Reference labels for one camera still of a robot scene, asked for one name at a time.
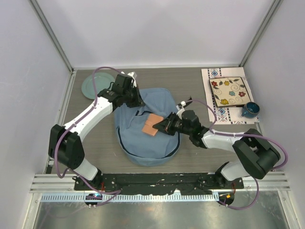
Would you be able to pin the floral square ceramic plate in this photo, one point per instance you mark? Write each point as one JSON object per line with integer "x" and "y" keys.
{"x": 229, "y": 91}

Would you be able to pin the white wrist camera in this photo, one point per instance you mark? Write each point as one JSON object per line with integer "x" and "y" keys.
{"x": 132, "y": 76}
{"x": 181, "y": 107}

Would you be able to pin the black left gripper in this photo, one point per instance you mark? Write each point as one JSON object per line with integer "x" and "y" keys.
{"x": 138, "y": 101}

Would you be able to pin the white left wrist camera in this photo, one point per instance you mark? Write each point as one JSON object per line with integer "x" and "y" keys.
{"x": 132, "y": 76}

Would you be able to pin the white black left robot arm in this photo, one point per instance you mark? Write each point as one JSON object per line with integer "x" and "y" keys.
{"x": 65, "y": 145}

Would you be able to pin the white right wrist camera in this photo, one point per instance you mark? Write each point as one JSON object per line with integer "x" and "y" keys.
{"x": 181, "y": 107}

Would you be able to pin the slotted white cable duct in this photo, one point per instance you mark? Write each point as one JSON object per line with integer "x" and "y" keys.
{"x": 91, "y": 197}

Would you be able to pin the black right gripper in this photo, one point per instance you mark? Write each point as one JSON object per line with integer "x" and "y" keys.
{"x": 166, "y": 125}

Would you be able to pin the pale green round plate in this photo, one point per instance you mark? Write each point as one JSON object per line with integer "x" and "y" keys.
{"x": 102, "y": 81}

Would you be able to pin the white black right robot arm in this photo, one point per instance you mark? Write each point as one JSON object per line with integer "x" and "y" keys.
{"x": 256, "y": 156}

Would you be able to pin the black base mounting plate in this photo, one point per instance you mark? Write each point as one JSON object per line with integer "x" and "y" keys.
{"x": 160, "y": 184}

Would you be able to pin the light blue student backpack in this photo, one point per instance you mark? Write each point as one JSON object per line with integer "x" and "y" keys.
{"x": 141, "y": 148}

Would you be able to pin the dark blue ceramic mug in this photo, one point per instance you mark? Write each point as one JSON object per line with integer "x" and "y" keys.
{"x": 250, "y": 110}

